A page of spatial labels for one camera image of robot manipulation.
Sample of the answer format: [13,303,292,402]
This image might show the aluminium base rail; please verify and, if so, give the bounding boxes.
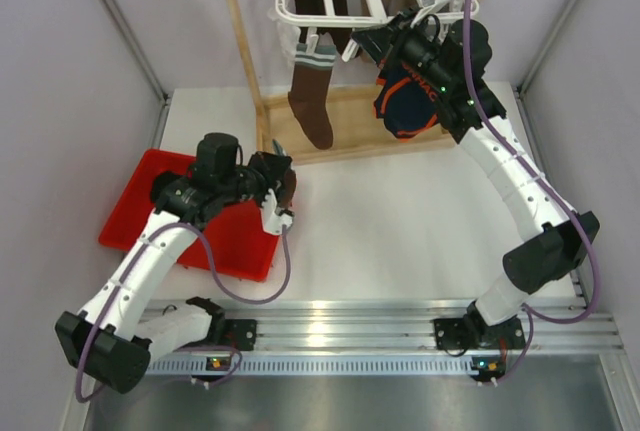
[142,298,624,382]

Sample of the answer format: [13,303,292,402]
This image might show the black sock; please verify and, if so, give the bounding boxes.
[150,171,182,204]

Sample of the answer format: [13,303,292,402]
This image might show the red plastic tray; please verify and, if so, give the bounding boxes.
[98,149,280,282]

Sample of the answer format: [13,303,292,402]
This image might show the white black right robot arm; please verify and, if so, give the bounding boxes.
[352,12,600,348]

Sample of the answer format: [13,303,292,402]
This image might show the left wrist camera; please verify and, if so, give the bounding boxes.
[260,189,294,236]

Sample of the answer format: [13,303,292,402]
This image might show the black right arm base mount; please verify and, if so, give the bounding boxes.
[433,316,526,357]

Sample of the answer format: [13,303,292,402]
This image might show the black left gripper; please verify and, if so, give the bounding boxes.
[217,150,291,211]

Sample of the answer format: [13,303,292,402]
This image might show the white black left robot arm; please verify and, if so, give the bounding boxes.
[54,133,297,403]

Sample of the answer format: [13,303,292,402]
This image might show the white fluffy sock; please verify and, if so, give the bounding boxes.
[267,8,301,69]

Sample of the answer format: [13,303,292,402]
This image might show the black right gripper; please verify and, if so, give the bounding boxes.
[351,7,454,95]

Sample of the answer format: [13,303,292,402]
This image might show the wooden hanger stand frame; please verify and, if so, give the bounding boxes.
[209,0,499,167]

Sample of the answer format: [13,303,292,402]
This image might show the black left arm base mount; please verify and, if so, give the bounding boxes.
[181,319,258,351]

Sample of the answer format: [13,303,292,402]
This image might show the dark brown hanging sock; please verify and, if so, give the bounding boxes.
[292,0,351,52]

